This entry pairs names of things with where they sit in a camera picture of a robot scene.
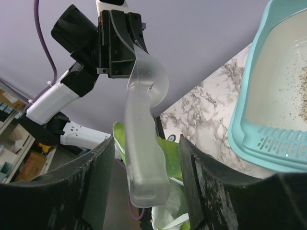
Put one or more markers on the clear plastic scoop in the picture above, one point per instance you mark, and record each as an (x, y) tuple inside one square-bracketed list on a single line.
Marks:
[(147, 177)]

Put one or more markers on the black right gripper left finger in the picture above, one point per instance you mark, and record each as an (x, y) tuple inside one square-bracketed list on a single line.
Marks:
[(71, 197)]

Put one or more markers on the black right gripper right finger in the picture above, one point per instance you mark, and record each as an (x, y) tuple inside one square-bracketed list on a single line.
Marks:
[(221, 198)]

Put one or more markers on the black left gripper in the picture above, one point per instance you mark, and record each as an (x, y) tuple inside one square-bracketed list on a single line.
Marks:
[(117, 33)]

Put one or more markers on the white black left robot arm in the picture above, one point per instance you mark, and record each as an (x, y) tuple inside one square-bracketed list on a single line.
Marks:
[(43, 118)]

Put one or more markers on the teal cat litter box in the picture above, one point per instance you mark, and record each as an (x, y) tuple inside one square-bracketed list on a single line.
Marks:
[(256, 132)]

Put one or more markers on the beige litter pile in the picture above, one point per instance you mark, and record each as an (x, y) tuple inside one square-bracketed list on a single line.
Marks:
[(293, 99)]

